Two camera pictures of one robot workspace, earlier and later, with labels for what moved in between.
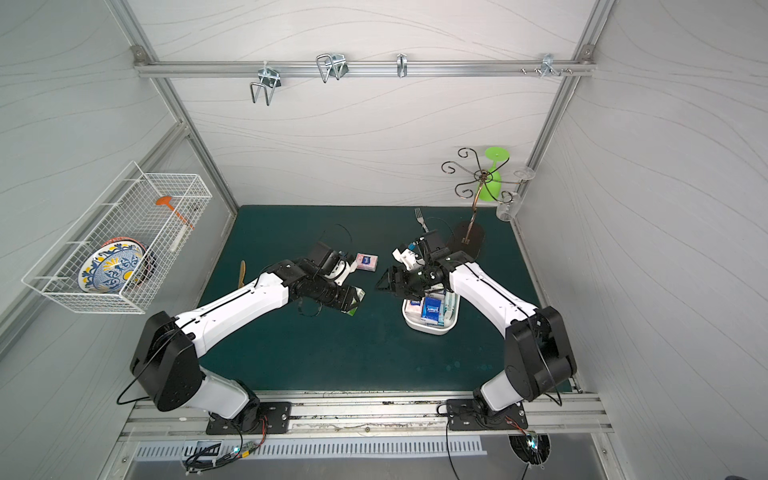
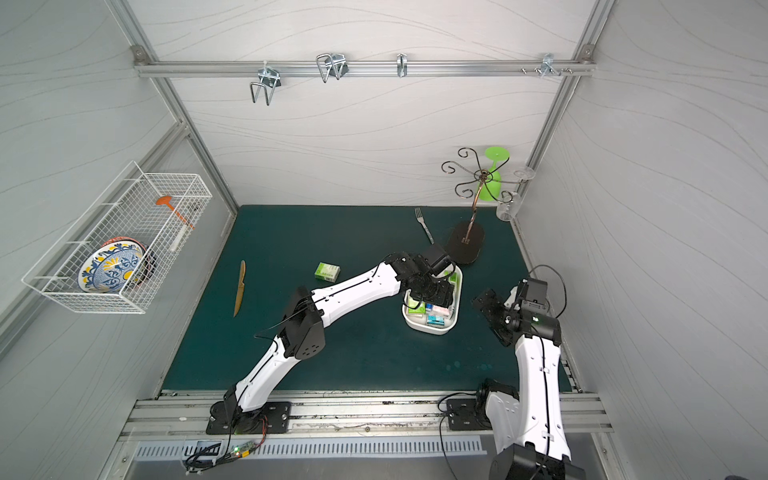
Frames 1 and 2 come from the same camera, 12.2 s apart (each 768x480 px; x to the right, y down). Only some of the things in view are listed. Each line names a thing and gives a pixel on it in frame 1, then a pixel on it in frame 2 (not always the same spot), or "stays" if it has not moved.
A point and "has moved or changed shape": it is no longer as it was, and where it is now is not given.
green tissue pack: (360, 294) has moved or changed shape
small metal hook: (402, 64) stays
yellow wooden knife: (241, 281) stays
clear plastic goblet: (507, 208) stays
